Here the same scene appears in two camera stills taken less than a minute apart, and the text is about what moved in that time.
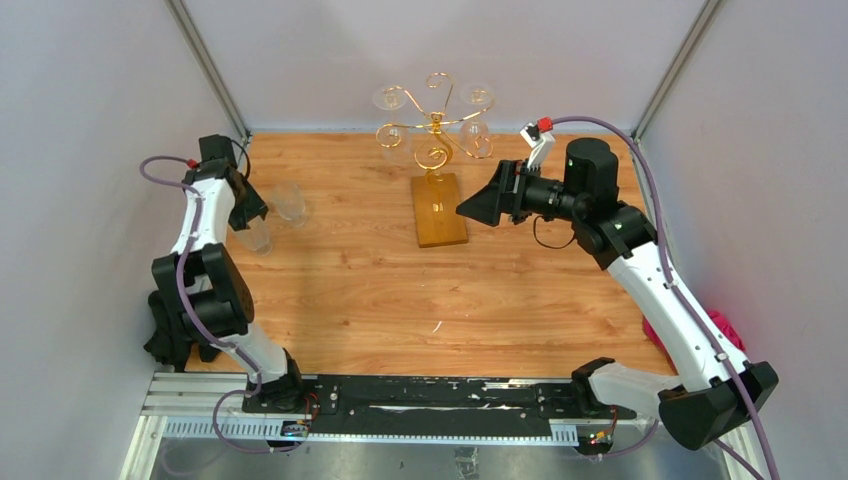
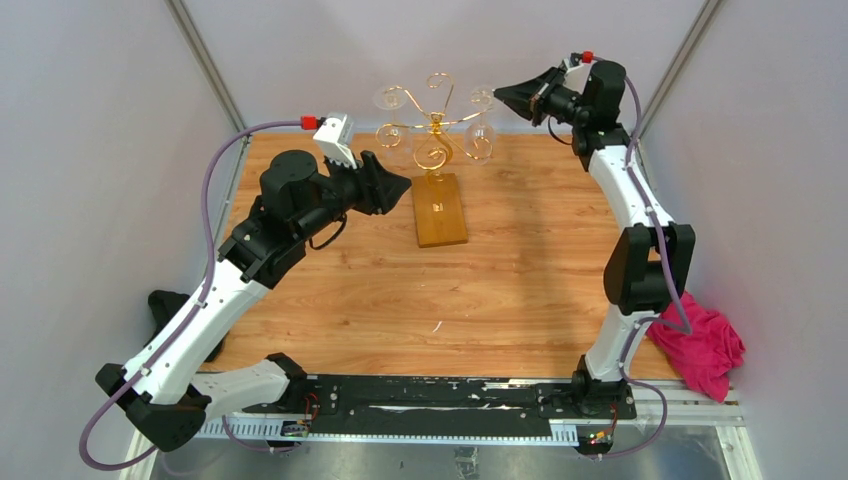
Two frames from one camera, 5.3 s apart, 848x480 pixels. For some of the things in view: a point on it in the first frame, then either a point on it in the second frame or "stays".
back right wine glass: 475,138 stays
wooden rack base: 438,210 stays
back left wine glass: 395,141 stays
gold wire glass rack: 433,149 stays
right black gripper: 504,194 to 529,99
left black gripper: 254,208 to 382,189
